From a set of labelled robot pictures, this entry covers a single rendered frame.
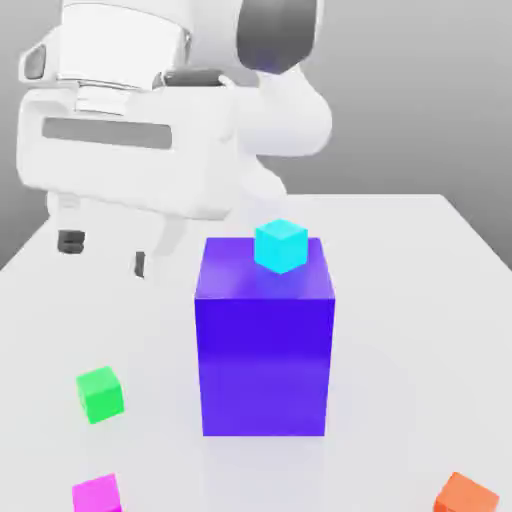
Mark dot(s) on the small cyan cube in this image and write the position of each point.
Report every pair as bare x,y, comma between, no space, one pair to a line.
280,248

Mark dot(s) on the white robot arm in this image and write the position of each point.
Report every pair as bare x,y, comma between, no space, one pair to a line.
288,116

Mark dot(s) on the small magenta cube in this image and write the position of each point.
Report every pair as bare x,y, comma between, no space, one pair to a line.
96,494

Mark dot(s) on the small green cube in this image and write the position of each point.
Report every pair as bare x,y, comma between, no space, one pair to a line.
100,396

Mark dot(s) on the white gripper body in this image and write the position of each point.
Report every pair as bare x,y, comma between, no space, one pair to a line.
120,172

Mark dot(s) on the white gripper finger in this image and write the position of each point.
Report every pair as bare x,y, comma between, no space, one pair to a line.
70,240
170,236

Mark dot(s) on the small orange cube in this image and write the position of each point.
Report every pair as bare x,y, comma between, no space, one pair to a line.
466,496

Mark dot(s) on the large blue box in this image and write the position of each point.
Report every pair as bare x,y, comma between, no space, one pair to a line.
264,360

